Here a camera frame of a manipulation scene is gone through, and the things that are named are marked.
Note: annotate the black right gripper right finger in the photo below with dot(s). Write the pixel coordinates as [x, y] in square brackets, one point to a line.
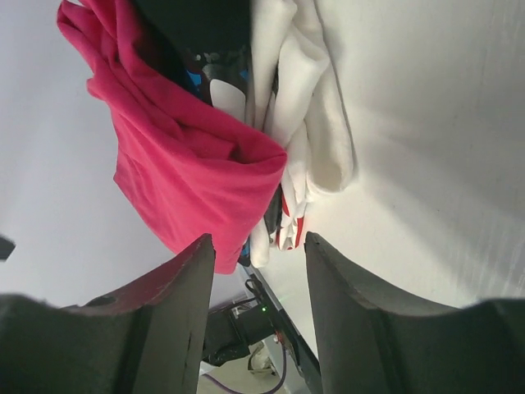
[373, 337]

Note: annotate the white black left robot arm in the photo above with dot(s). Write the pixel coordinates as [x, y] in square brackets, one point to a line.
[229, 335]

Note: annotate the pink t shirt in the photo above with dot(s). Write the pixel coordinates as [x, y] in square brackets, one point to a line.
[151, 114]

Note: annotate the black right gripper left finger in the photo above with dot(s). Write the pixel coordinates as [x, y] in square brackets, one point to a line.
[144, 337]

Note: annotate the white red shirt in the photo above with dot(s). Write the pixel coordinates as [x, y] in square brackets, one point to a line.
[294, 99]

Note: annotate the black t shirt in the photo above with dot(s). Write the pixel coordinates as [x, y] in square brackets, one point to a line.
[207, 45]

